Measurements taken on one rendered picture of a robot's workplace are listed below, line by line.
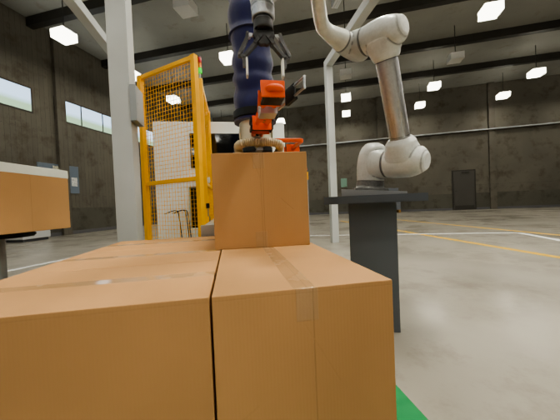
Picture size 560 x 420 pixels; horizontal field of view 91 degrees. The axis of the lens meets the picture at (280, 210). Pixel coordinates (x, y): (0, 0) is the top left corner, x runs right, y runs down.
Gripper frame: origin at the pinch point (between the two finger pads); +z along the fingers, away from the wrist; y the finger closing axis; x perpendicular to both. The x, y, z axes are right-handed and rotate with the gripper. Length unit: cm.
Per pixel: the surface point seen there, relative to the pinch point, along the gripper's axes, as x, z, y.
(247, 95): -32.2, -5.0, 5.4
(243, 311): 48, 71, 12
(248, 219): -12, 55, 8
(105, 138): -1082, -248, 510
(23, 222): -80, 53, 137
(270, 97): 21.7, 17.2, 1.4
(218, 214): -12, 53, 20
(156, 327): 48, 73, 29
